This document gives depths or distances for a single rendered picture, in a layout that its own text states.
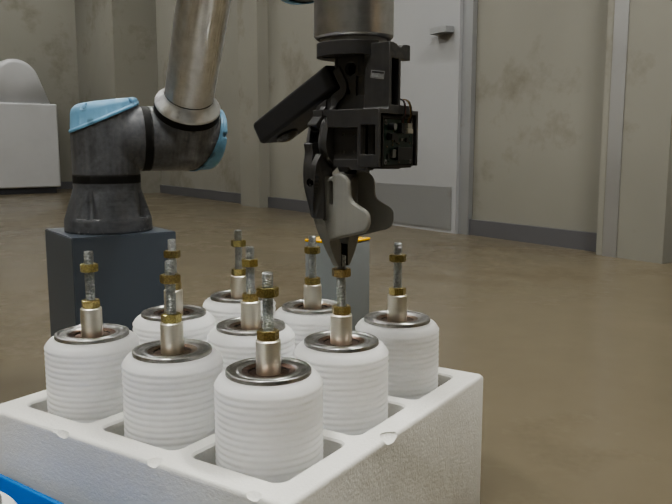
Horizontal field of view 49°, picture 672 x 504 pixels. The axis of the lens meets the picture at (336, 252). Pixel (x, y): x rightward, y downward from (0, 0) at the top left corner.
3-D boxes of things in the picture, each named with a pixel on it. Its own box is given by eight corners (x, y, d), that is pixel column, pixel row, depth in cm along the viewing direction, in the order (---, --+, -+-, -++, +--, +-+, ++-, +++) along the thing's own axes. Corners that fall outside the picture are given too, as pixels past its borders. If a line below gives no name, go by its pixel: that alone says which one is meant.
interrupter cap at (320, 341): (357, 333, 80) (357, 326, 80) (392, 350, 73) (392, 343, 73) (292, 341, 76) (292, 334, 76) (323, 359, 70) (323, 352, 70)
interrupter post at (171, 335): (154, 355, 71) (153, 322, 71) (175, 350, 73) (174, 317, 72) (170, 360, 70) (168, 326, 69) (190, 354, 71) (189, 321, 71)
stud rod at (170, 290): (165, 337, 71) (162, 260, 70) (174, 336, 72) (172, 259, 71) (169, 339, 70) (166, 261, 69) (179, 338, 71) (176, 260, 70)
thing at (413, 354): (370, 448, 93) (371, 308, 91) (444, 460, 90) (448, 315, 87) (342, 480, 84) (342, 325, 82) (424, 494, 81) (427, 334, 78)
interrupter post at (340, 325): (346, 341, 76) (346, 310, 76) (357, 347, 74) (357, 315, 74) (325, 344, 75) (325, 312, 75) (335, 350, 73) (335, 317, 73)
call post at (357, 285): (305, 445, 112) (303, 241, 107) (330, 430, 117) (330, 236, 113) (344, 455, 108) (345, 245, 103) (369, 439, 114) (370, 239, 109)
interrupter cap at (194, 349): (116, 356, 71) (115, 349, 71) (179, 340, 77) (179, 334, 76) (164, 371, 66) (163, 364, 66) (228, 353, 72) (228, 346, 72)
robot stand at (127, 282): (53, 386, 139) (44, 228, 134) (145, 370, 149) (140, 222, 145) (80, 415, 124) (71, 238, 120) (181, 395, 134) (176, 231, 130)
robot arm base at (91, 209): (54, 228, 134) (51, 173, 133) (135, 223, 143) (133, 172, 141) (78, 236, 122) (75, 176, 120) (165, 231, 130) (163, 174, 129)
